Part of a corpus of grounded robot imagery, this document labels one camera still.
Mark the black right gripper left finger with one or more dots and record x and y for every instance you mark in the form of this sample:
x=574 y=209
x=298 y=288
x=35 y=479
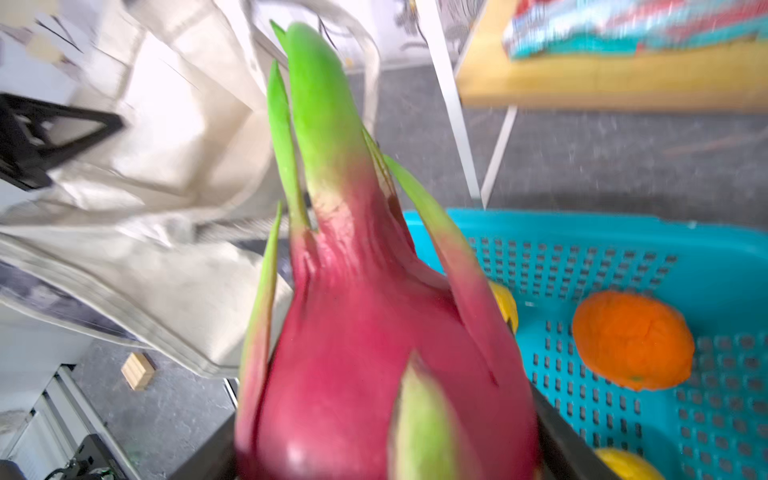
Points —
x=214 y=460

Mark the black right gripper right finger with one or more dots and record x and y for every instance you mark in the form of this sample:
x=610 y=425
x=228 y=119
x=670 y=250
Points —
x=565 y=455

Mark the small yellow lemon top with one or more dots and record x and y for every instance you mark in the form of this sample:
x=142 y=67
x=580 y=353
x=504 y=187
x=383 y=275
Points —
x=506 y=304

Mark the pink dragon fruit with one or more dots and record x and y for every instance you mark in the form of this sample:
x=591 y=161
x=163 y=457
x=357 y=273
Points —
x=393 y=361

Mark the cream canvas tote bag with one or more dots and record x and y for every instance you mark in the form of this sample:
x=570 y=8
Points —
x=134 y=241

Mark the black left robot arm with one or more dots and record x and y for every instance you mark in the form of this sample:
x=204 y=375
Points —
x=27 y=151

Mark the small wooden block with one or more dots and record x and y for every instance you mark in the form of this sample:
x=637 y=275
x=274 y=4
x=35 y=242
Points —
x=138 y=371

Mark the orange fruit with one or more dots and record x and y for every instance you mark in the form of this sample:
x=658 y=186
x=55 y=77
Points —
x=635 y=342

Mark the teal plastic basket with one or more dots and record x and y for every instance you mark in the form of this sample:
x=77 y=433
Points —
x=714 y=425

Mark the white wooden two-tier shelf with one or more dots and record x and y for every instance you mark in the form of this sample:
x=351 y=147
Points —
x=724 y=78

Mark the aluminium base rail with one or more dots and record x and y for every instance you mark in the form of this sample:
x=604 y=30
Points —
x=63 y=430

